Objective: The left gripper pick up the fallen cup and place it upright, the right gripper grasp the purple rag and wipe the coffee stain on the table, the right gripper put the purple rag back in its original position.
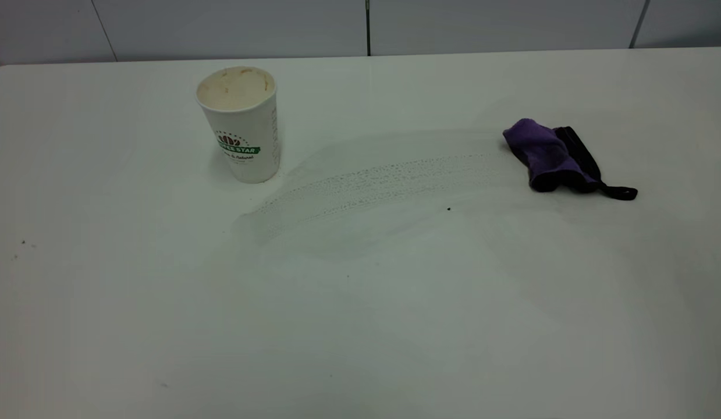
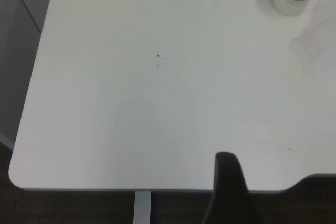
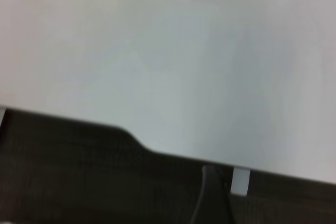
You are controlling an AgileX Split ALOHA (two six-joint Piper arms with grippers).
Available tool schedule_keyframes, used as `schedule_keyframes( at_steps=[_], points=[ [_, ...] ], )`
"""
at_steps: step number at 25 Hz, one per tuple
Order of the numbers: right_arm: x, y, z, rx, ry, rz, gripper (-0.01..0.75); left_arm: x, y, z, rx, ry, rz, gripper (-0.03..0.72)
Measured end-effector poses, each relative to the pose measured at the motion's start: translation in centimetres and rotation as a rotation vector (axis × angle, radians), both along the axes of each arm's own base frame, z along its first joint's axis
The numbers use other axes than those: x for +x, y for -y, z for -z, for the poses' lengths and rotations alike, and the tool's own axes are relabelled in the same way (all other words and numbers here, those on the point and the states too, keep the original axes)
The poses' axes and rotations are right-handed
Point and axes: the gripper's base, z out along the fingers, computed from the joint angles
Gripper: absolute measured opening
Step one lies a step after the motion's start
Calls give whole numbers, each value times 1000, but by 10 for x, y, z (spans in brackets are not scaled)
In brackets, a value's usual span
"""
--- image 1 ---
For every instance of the white paper coffee cup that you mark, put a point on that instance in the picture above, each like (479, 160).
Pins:
(244, 125)

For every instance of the purple and black cloth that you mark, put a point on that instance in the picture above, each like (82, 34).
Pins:
(549, 154)

